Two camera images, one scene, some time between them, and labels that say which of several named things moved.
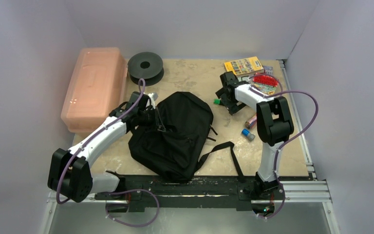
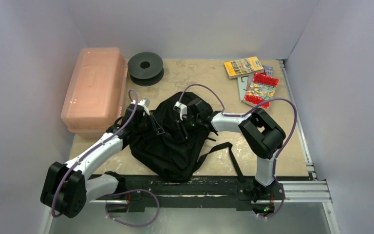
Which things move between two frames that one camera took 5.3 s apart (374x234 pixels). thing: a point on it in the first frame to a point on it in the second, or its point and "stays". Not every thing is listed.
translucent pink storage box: (98, 86) stays
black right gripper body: (225, 101) to (183, 120)
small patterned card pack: (268, 69) stays
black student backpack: (173, 146) stays
